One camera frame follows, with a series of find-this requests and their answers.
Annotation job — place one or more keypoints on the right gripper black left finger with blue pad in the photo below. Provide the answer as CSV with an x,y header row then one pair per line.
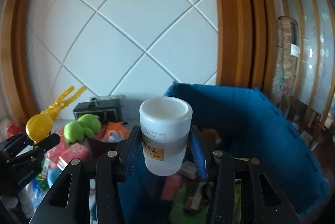
x,y
67,201

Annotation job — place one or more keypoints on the black gift box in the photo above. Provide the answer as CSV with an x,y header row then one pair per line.
x,y
106,108

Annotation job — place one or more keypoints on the pink tissue pack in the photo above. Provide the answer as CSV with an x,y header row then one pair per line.
x,y
62,154

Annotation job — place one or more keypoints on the green plush toy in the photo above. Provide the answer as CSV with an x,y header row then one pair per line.
x,y
87,126

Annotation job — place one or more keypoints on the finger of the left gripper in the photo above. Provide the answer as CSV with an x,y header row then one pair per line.
x,y
44,142
16,143

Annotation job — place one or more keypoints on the blue plastic crate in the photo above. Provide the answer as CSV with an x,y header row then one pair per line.
x,y
250,126

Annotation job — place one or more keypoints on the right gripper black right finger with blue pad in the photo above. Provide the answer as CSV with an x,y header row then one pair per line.
x,y
243,190

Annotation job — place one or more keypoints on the yellow snowball clip toy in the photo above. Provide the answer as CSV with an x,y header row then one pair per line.
x,y
39,126

